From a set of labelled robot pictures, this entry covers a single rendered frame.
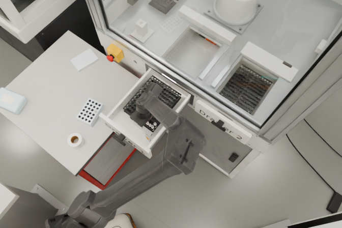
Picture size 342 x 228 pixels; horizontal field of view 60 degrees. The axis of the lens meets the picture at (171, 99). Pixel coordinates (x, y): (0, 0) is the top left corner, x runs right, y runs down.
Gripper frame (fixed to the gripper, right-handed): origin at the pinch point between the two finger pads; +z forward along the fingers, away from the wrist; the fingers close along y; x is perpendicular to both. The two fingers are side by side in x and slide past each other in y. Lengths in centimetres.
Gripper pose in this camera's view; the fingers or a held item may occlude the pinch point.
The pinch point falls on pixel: (143, 120)
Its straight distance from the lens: 134.7
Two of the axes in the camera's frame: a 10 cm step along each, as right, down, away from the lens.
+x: 7.7, 6.0, -2.1
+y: -6.3, 6.8, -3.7
